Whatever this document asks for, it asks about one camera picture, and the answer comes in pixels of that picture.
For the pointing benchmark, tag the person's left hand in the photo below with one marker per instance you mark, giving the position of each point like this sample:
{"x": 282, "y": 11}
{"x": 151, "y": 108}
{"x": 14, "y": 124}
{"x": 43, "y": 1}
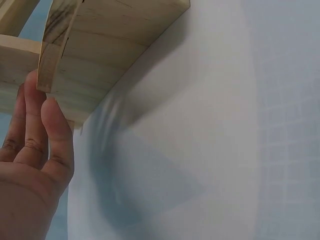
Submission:
{"x": 27, "y": 190}

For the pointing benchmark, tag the light wooden rack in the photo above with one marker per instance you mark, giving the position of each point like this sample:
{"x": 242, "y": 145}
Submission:
{"x": 100, "y": 50}

